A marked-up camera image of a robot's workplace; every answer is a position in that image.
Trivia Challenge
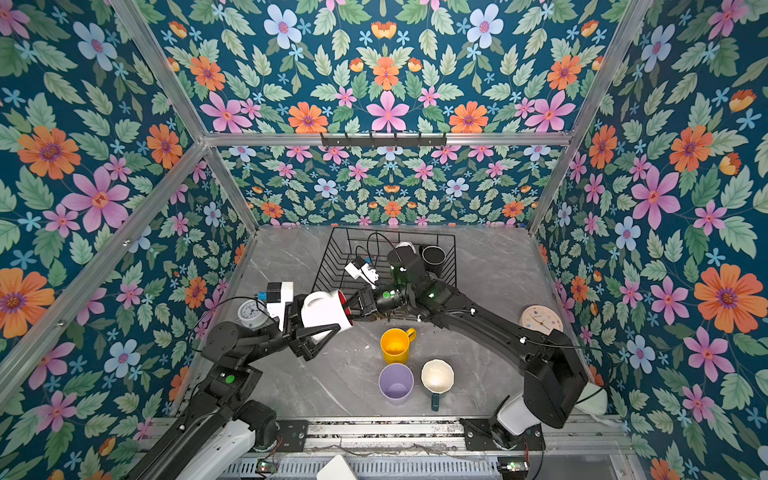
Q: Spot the lavender cup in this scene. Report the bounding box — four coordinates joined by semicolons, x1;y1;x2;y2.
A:
378;363;415;404

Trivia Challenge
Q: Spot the yellow mug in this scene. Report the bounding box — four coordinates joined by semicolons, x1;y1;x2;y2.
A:
380;328;417;364

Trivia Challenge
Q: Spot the white faceted mug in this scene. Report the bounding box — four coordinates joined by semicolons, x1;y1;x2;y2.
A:
396;241;418;254

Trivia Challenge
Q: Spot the black wire dish rack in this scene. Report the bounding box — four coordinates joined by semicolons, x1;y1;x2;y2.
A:
312;227;457;322

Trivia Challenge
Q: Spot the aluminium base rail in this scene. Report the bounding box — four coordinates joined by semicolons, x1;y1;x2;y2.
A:
291;414;634;455

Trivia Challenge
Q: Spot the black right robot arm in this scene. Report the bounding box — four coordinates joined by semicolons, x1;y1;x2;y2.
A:
345;243;588;449

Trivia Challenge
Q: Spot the black wall hook rail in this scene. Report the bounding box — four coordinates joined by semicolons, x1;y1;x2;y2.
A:
320;133;448;148

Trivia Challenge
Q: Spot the black mug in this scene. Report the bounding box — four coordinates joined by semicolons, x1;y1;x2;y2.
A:
420;245;447;278

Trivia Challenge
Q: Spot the red white mug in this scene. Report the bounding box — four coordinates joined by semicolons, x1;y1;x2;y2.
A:
300;290;353;331

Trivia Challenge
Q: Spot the white green mug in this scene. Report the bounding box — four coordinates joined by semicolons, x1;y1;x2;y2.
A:
420;359;455;412

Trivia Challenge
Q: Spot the mint green case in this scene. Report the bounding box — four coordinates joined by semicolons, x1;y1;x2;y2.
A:
575;383;608;416

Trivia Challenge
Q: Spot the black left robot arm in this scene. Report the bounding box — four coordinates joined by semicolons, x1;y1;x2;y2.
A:
126;313;350;479

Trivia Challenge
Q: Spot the white alarm clock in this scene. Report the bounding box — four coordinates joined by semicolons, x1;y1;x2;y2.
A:
237;299;270;330

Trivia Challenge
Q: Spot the beige round plate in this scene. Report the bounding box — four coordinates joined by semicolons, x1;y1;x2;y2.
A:
519;305;564;335

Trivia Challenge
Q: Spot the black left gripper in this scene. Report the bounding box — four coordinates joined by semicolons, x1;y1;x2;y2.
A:
239;294;340;369

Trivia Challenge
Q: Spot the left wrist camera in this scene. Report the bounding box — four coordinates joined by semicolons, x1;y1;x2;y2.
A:
258;281;294;330

